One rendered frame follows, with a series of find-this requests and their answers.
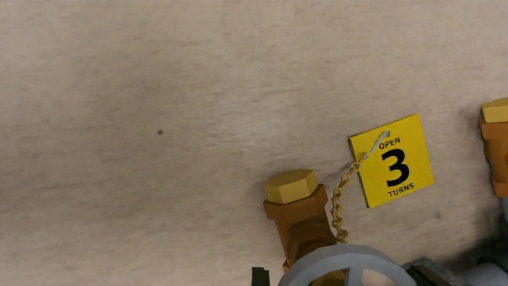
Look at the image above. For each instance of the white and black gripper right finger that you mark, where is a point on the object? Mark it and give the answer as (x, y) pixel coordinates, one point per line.
(423, 276)

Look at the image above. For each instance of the yellow numbered tag with chain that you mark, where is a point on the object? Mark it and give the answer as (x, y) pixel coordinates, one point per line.
(391, 161)

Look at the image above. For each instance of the grey pipe manifold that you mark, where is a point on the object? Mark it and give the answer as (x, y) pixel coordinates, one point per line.
(296, 203)

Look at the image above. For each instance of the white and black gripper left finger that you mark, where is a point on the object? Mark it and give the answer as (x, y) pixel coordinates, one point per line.
(260, 277)

